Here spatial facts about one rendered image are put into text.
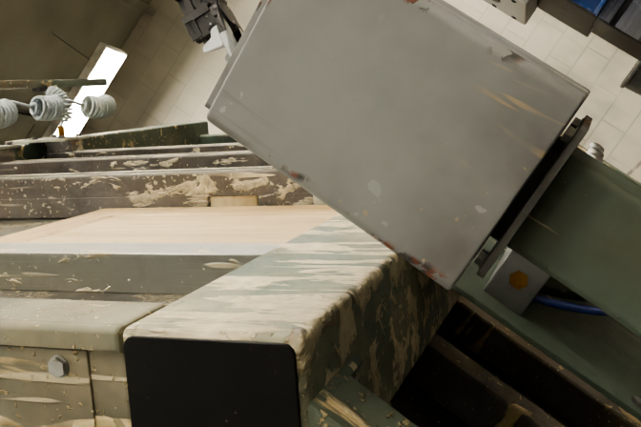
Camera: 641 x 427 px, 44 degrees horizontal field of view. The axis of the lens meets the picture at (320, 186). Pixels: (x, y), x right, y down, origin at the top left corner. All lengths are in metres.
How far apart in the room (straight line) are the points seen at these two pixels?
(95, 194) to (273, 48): 0.94
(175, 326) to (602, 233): 0.25
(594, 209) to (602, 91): 5.97
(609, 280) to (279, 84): 0.20
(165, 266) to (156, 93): 6.31
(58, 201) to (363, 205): 1.01
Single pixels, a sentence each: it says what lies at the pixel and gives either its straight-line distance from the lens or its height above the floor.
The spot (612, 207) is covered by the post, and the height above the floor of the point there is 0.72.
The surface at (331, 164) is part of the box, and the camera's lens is 0.42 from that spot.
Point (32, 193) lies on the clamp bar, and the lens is 1.42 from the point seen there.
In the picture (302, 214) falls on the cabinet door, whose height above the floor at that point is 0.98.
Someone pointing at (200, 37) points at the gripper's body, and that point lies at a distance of 1.56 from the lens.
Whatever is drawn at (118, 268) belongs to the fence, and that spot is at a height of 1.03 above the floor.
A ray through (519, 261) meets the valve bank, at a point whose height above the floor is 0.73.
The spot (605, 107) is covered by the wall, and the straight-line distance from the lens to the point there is 6.39.
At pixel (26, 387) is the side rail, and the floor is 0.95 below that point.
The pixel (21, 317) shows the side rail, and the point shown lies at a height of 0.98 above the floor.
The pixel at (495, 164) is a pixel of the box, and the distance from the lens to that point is 0.40.
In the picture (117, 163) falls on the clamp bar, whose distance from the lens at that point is 1.72.
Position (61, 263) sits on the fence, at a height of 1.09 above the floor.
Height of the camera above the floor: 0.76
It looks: 12 degrees up
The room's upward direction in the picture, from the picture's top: 55 degrees counter-clockwise
